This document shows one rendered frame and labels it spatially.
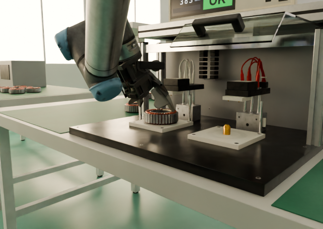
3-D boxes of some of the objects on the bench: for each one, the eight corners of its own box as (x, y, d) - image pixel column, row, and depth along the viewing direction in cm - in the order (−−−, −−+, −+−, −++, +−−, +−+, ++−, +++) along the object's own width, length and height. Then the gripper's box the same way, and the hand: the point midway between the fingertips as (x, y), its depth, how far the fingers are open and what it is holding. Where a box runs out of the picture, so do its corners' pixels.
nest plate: (238, 150, 65) (238, 145, 65) (187, 138, 75) (187, 134, 75) (265, 138, 76) (265, 133, 76) (217, 129, 86) (217, 125, 86)
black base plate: (263, 197, 47) (264, 184, 46) (68, 133, 90) (68, 126, 89) (332, 141, 80) (333, 133, 80) (167, 115, 124) (167, 109, 123)
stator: (161, 126, 84) (161, 114, 83) (136, 121, 91) (136, 110, 91) (185, 121, 92) (185, 110, 91) (160, 117, 100) (160, 107, 99)
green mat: (60, 133, 90) (60, 133, 90) (-3, 112, 131) (-4, 111, 131) (217, 104, 158) (217, 104, 157) (143, 96, 199) (143, 95, 199)
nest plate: (162, 133, 81) (162, 129, 81) (129, 125, 92) (128, 121, 91) (193, 125, 92) (193, 121, 92) (160, 119, 102) (160, 115, 102)
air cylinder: (192, 121, 98) (192, 106, 97) (176, 119, 103) (176, 104, 102) (200, 119, 102) (201, 104, 101) (184, 117, 107) (184, 102, 106)
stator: (119, 111, 130) (119, 104, 130) (132, 108, 140) (132, 101, 140) (141, 113, 125) (141, 105, 125) (152, 110, 135) (152, 102, 135)
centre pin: (228, 135, 74) (228, 125, 74) (221, 133, 75) (221, 124, 75) (231, 133, 75) (231, 124, 75) (225, 133, 77) (225, 123, 76)
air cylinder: (258, 133, 82) (260, 114, 81) (235, 129, 87) (236, 111, 86) (266, 130, 85) (267, 112, 84) (243, 126, 90) (244, 109, 89)
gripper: (95, 64, 83) (123, 117, 93) (141, 64, 69) (167, 126, 79) (116, 50, 88) (140, 102, 97) (161, 48, 74) (184, 108, 84)
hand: (157, 108), depth 90 cm, fingers open, 14 cm apart
